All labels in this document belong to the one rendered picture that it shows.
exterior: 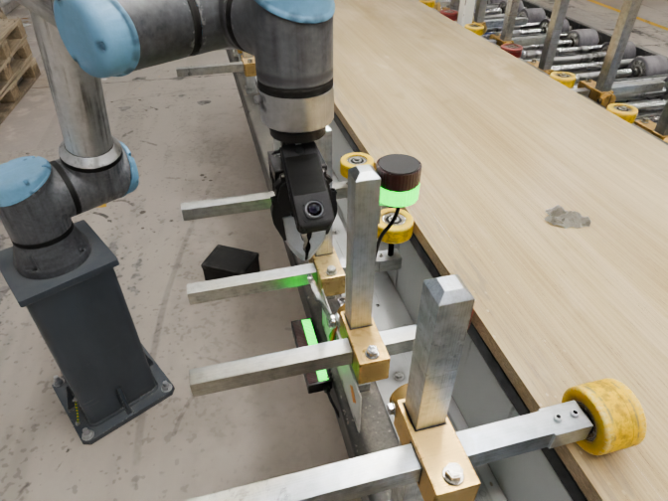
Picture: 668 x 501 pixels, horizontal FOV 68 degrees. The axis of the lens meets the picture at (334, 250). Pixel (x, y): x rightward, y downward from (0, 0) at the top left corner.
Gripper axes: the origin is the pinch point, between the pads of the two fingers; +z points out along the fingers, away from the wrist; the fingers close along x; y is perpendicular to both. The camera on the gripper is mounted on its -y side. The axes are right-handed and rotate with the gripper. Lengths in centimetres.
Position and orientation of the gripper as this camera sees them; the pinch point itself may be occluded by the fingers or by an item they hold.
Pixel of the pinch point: (306, 255)
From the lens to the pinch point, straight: 73.1
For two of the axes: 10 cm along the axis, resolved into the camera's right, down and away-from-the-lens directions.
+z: 0.0, 7.8, 6.2
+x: -9.7, 1.6, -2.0
